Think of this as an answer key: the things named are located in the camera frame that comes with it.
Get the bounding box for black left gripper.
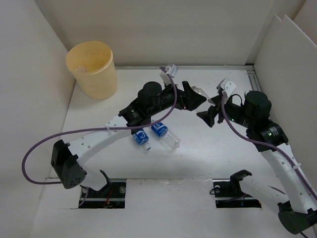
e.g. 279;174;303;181
148;80;206;117

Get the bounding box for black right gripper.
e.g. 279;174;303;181
196;94;255;128

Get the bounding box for clear jar metal lid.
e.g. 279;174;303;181
191;86;209;100

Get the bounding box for red label water bottle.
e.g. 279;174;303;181
75;65;92;73

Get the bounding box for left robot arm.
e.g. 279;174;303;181
51;81;207;197

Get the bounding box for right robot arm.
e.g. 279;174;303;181
195;89;317;235

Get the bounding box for yellow plastic bin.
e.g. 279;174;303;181
66;41;118;99

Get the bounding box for middle blue label bottle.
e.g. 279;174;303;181
151;122;181;150

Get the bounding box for blue label bottle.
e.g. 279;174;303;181
151;122;181;150
132;129;151;151

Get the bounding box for left blue label bottle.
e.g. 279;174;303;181
132;129;151;151

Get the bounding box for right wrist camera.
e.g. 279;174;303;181
216;78;237;97

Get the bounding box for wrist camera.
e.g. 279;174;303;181
216;78;237;97
159;64;178;86

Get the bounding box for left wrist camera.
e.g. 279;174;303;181
159;64;178;86

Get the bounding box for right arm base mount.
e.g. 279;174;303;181
210;170;262;208

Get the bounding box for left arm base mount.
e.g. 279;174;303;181
78;170;127;209

